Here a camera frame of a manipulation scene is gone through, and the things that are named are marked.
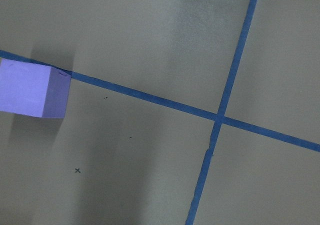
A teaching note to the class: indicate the purple foam block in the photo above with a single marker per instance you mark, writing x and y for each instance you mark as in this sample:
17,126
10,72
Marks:
33,89

